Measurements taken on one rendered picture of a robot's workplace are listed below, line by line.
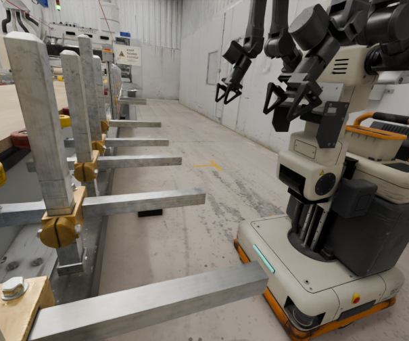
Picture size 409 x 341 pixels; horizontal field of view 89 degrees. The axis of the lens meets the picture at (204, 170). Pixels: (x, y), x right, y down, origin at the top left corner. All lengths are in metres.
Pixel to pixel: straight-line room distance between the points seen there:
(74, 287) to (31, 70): 0.36
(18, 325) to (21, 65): 0.30
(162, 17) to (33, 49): 11.33
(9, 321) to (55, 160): 0.21
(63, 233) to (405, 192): 1.08
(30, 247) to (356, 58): 1.10
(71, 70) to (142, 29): 10.84
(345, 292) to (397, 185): 0.51
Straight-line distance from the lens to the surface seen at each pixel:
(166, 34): 11.57
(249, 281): 0.31
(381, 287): 1.39
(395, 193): 1.09
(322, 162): 0.93
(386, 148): 1.19
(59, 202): 0.43
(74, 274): 0.52
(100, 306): 0.29
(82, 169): 0.64
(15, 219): 0.52
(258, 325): 1.29
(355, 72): 0.88
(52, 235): 0.44
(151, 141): 0.94
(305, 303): 1.10
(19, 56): 0.38
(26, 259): 0.73
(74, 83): 0.62
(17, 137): 0.70
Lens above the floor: 1.07
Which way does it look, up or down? 23 degrees down
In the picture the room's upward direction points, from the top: 5 degrees clockwise
